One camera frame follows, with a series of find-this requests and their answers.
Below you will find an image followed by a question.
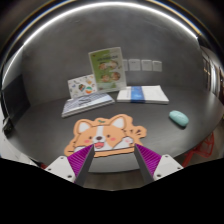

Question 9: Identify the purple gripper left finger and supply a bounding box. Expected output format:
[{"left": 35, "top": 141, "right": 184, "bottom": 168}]
[{"left": 45, "top": 145, "right": 95, "bottom": 186}]

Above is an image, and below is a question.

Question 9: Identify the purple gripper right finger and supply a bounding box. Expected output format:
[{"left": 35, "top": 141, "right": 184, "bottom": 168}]
[{"left": 134, "top": 144, "right": 182, "bottom": 184}]

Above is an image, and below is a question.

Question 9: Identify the corgi dog mouse pad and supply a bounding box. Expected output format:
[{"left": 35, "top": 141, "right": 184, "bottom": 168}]
[{"left": 64, "top": 114, "right": 147, "bottom": 158}]

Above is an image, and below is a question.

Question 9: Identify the teal computer mouse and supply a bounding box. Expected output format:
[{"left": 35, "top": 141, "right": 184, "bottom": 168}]
[{"left": 169, "top": 110, "right": 189, "bottom": 127}]

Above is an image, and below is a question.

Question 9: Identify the striped grey book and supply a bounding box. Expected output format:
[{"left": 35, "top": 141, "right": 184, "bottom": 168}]
[{"left": 61, "top": 93, "right": 114, "bottom": 118}]

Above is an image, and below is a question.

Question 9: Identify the white book blue band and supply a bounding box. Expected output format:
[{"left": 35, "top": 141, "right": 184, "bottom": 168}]
[{"left": 117, "top": 85, "right": 169, "bottom": 104}]

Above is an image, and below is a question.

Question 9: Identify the white sticker card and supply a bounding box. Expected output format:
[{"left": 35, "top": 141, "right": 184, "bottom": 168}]
[{"left": 68, "top": 74, "right": 97, "bottom": 98}]

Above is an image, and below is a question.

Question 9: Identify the black monitor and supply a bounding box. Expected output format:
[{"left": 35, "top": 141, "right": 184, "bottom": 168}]
[{"left": 3, "top": 75, "right": 30, "bottom": 125}]

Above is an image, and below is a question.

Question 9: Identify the green white standing poster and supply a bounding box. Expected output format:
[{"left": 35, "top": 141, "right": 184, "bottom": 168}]
[{"left": 89, "top": 47, "right": 126, "bottom": 92}]

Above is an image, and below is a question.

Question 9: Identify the red chair frame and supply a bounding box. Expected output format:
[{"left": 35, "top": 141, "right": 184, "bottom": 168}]
[{"left": 182, "top": 133, "right": 214, "bottom": 167}]

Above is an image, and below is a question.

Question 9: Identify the white wall socket panel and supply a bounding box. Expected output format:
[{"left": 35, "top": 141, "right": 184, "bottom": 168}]
[
  {"left": 123, "top": 59, "right": 128, "bottom": 71},
  {"left": 129, "top": 59, "right": 141, "bottom": 71},
  {"left": 153, "top": 61, "right": 162, "bottom": 72},
  {"left": 141, "top": 60, "right": 152, "bottom": 71}
]

